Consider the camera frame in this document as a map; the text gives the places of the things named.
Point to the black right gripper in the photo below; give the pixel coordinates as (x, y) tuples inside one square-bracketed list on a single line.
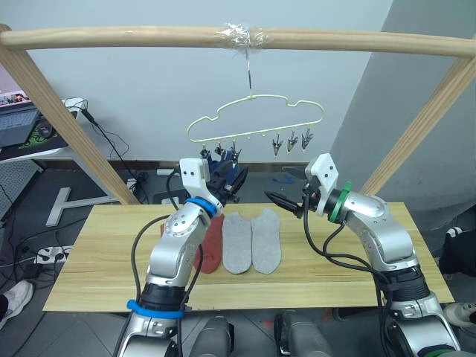
[(311, 195)]

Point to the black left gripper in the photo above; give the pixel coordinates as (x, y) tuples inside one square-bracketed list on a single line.
[(219, 189)]

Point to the navy blue sock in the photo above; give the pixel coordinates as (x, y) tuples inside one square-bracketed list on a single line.
[(213, 165)]

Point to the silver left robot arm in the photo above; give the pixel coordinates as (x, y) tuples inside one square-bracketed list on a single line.
[(178, 241)]

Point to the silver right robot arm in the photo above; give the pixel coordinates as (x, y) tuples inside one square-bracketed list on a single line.
[(372, 219)]

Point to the metal hanger clip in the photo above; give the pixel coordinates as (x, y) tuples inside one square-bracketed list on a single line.
[(292, 141), (219, 149), (204, 151), (234, 150), (276, 145), (307, 139)]

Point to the pale yellow cloud-shaped hanger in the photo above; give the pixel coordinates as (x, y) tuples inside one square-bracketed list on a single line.
[(260, 97)]

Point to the metal hanger hook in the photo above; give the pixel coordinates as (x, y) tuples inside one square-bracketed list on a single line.
[(248, 67)]

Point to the blue floor tape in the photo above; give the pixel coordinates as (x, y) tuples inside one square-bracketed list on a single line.
[(282, 180)]

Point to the grey ankle sock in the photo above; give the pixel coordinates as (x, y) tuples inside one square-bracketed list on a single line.
[(266, 241), (236, 245)]

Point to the red orange sock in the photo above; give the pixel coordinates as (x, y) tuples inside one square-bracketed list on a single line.
[(212, 241)]

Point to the clear tape wrap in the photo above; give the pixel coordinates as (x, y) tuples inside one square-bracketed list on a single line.
[(241, 35)]

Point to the wooden rack slanted leg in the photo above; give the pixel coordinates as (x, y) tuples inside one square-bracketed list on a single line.
[(420, 126), (67, 122)]

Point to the white desk foot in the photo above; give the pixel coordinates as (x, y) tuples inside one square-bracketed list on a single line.
[(61, 206)]

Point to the white power adapter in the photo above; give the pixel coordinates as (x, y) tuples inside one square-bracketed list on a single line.
[(72, 102)]

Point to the black trousers leg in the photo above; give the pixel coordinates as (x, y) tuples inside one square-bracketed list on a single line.
[(459, 253)]

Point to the wooden rack top bar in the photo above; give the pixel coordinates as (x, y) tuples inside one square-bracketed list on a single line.
[(111, 36)]

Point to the white desk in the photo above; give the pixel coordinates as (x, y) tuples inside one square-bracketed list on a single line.
[(44, 153)]

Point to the black computer mouse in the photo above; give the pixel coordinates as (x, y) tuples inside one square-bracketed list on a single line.
[(45, 131)]

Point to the black green mouse mat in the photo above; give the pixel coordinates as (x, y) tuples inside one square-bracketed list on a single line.
[(37, 143)]

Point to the white floor power strip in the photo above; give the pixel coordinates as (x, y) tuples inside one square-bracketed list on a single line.
[(52, 254)]

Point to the white sneaker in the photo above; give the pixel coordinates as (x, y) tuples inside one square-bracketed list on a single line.
[(461, 314), (16, 297)]

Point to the grey laptop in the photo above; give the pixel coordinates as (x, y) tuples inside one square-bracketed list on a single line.
[(15, 124)]

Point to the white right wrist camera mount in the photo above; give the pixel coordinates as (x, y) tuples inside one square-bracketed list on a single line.
[(325, 171)]

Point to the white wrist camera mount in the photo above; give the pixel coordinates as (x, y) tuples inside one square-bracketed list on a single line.
[(325, 171), (191, 175)]

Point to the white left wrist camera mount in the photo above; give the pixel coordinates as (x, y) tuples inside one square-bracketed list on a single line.
[(191, 175)]

